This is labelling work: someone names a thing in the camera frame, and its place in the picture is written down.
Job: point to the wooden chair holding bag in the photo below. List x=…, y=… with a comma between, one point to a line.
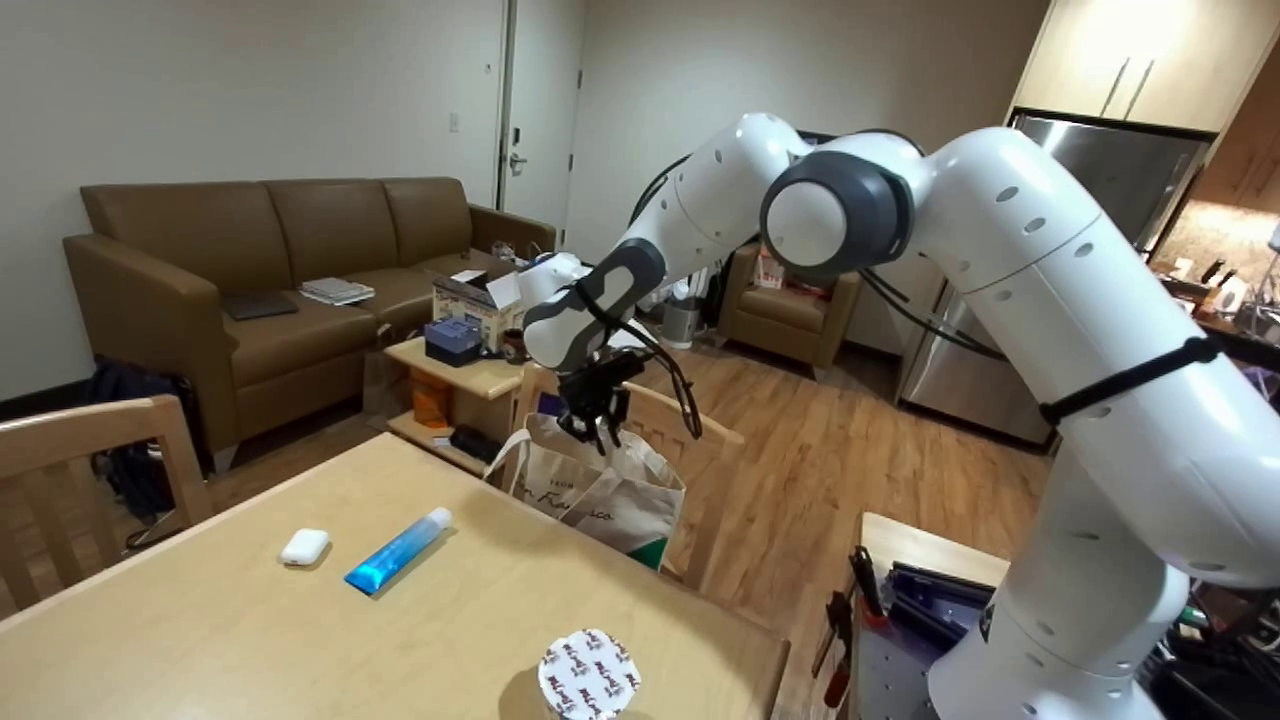
x=695, y=462

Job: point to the dark blue box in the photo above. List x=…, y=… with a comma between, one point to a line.
x=455, y=336

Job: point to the dark mug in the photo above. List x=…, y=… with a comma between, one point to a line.
x=509, y=344

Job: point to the plastic bag on chair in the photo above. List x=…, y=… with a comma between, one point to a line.
x=613, y=492

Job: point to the blue tube with white cap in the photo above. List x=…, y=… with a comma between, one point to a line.
x=397, y=553

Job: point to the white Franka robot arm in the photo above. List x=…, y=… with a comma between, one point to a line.
x=1092, y=292

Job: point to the open cardboard box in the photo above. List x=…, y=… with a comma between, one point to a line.
x=480, y=305

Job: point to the stack of white papers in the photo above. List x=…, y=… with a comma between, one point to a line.
x=339, y=288

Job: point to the black backpack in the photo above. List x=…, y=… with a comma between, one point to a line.
x=132, y=467

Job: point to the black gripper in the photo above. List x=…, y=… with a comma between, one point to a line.
x=601, y=383

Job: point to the beige wall cabinet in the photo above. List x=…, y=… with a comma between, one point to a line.
x=1161, y=52

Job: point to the dark blue storage tray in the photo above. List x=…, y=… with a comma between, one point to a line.
x=934, y=600

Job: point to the brown armchair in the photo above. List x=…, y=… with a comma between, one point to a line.
x=787, y=320

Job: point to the orange container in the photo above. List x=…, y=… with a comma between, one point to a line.
x=431, y=401

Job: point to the small side table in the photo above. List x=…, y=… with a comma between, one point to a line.
x=920, y=547

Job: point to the wooden chair with slatted back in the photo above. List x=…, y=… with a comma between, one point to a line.
x=64, y=480

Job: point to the brown leather sofa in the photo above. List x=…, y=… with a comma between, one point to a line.
x=182, y=282

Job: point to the black and red hand tools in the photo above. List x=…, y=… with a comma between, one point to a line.
x=838, y=624

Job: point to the stainless steel refrigerator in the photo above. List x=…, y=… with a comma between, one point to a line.
x=960, y=383

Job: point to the white earbud case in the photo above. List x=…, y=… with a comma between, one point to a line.
x=307, y=547

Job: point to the light wooden coffee table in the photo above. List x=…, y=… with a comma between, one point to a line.
x=475, y=377

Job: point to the kitchen counter with clutter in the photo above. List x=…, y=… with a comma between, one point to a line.
x=1223, y=267

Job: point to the dark laptop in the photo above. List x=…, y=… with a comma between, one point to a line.
x=263, y=305

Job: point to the white door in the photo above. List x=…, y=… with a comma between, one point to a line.
x=541, y=92

